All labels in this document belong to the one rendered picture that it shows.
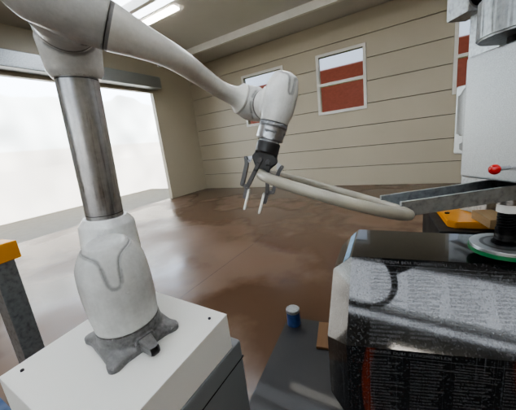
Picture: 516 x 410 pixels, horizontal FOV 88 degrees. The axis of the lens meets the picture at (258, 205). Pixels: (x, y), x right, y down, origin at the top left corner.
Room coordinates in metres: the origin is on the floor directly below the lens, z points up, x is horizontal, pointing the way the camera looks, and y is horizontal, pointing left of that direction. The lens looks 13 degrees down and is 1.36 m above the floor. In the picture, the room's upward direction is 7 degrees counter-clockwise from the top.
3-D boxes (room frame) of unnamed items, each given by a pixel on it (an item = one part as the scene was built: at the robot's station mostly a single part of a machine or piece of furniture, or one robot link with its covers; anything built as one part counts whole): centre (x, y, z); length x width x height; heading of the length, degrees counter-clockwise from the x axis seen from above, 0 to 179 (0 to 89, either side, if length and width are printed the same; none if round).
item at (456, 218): (1.61, -1.44, 0.76); 0.49 x 0.49 x 0.05; 65
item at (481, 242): (0.90, -0.89, 0.90); 0.21 x 0.21 x 0.01
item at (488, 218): (1.40, -1.29, 0.81); 0.20 x 0.10 x 0.05; 163
